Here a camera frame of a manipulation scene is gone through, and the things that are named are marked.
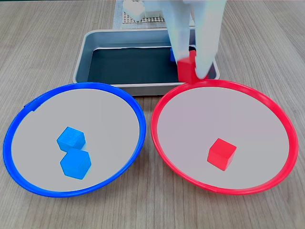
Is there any black tray liner mat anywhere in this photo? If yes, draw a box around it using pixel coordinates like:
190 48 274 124
87 46 206 84

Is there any silver metal tray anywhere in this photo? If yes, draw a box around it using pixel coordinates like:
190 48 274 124
72 29 221 96

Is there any beige mesh mat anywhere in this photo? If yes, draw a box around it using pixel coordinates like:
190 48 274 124
122 9 167 24

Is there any translucent white base sheet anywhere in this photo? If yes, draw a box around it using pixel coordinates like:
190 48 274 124
113 0 196 30

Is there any blue rimmed white dish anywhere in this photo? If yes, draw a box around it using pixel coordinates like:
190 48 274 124
2 82 147 198

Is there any red rimmed white dish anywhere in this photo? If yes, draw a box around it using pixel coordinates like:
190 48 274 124
150 79 299 196

